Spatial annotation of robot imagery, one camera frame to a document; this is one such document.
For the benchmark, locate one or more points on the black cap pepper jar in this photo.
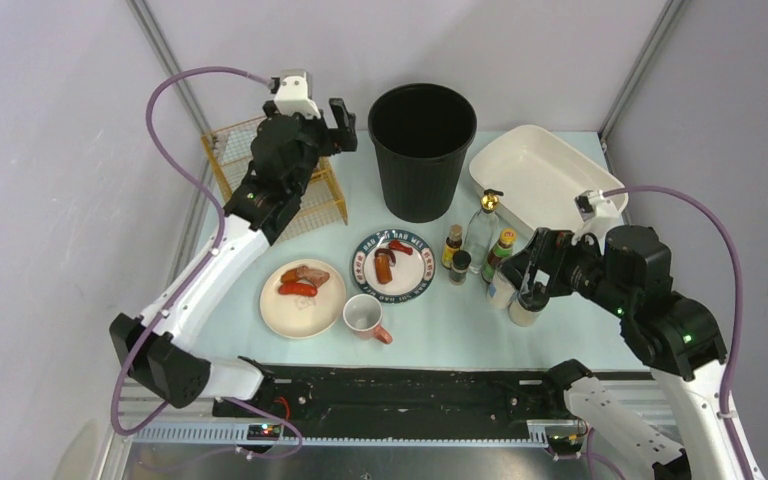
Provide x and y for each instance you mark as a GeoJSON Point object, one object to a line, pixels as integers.
{"type": "Point", "coordinates": [459, 268]}

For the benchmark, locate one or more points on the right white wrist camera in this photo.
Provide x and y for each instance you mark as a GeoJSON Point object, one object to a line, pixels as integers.
{"type": "Point", "coordinates": [598, 215]}

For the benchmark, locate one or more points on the dark sausage piece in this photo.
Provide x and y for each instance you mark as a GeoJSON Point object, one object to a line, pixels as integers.
{"type": "Point", "coordinates": [387, 253]}

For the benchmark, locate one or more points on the red sausage piece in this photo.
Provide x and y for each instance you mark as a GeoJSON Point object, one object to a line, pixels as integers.
{"type": "Point", "coordinates": [398, 246]}

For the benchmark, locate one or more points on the orange sausage on patterned plate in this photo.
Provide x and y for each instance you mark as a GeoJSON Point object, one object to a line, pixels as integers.
{"type": "Point", "coordinates": [383, 270]}

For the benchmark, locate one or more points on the glass oil bottle gold spout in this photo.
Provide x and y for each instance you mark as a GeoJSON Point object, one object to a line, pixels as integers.
{"type": "Point", "coordinates": [481, 229]}

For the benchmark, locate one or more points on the cream round plate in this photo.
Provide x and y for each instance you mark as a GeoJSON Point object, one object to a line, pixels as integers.
{"type": "Point", "coordinates": [297, 316]}

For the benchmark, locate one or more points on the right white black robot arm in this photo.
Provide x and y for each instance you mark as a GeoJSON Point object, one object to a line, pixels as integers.
{"type": "Point", "coordinates": [628, 275]}

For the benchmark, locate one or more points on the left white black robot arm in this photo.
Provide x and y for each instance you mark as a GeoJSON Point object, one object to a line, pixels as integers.
{"type": "Point", "coordinates": [156, 348]}

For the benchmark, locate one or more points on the silver lid spice jar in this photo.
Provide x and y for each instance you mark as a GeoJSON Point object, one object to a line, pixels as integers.
{"type": "Point", "coordinates": [504, 286]}

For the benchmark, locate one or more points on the black plastic trash bin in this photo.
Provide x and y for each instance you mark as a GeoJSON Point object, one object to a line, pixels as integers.
{"type": "Point", "coordinates": [421, 133]}

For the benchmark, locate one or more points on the white rectangular basin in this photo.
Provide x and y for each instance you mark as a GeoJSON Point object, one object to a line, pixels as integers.
{"type": "Point", "coordinates": [541, 173]}

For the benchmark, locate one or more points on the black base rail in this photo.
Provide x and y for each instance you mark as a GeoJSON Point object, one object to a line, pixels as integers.
{"type": "Point", "coordinates": [359, 404]}

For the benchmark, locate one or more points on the yellow cap sauce bottle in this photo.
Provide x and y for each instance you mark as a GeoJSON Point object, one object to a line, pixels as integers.
{"type": "Point", "coordinates": [500, 250]}

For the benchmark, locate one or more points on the yellow wire mesh rack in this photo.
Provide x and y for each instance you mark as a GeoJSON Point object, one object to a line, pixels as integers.
{"type": "Point", "coordinates": [228, 152]}

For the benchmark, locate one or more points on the black lid spice jar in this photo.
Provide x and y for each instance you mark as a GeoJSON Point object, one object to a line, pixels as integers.
{"type": "Point", "coordinates": [528, 304]}

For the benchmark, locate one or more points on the patterned rim white plate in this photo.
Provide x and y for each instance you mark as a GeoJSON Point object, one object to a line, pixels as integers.
{"type": "Point", "coordinates": [412, 275]}

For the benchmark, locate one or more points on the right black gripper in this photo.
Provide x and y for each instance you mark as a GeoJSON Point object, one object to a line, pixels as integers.
{"type": "Point", "coordinates": [542, 258]}

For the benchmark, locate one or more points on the brown cap small bottle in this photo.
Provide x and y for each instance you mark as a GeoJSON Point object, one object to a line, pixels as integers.
{"type": "Point", "coordinates": [452, 244]}

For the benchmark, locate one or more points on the brown meat piece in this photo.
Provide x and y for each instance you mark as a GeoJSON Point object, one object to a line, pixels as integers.
{"type": "Point", "coordinates": [303, 273]}

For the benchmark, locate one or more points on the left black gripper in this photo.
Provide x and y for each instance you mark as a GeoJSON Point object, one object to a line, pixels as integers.
{"type": "Point", "coordinates": [325, 132]}

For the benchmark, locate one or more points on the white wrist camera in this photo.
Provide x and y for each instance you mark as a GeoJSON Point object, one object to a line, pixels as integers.
{"type": "Point", "coordinates": [292, 94]}
{"type": "Point", "coordinates": [598, 215]}

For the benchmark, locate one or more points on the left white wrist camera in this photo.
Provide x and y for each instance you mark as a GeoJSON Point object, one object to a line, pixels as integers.
{"type": "Point", "coordinates": [292, 94]}

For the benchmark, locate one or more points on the red sausage on cream plate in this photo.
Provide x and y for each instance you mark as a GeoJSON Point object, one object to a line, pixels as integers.
{"type": "Point", "coordinates": [298, 288]}

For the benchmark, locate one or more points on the pink ceramic mug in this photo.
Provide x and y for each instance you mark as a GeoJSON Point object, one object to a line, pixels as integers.
{"type": "Point", "coordinates": [363, 315]}

